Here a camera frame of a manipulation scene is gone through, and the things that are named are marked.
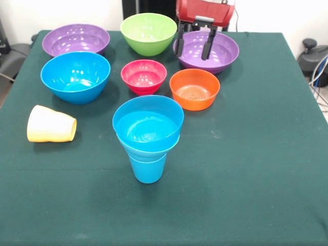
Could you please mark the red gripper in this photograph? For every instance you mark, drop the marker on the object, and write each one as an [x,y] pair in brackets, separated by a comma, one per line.
[205,10]

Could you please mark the purple plastic bowl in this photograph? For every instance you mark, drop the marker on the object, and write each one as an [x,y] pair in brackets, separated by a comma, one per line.
[223,51]
[77,38]

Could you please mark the orange plastic bowl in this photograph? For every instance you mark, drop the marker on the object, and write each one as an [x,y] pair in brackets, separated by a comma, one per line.
[194,84]

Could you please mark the pink plastic bowl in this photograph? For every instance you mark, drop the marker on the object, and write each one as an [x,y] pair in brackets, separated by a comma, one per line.
[143,77]

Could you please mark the small blue plastic bowl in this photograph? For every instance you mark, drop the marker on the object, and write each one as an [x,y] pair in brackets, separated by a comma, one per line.
[148,123]

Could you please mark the cyan plastic bowl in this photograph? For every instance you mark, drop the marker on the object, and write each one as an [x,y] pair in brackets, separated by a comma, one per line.
[146,153]

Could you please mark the large blue plastic bowl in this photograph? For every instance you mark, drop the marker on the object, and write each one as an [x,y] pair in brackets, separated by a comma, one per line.
[74,71]

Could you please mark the blue plastic cup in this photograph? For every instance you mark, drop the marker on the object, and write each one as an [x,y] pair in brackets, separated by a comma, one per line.
[148,171]

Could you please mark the yellow plastic cup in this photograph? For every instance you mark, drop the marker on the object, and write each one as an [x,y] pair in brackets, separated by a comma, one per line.
[48,125]

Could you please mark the green plastic bowl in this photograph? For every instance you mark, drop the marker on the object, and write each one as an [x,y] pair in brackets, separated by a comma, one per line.
[148,33]

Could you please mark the dark green table cloth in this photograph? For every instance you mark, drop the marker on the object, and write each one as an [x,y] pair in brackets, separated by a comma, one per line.
[153,212]

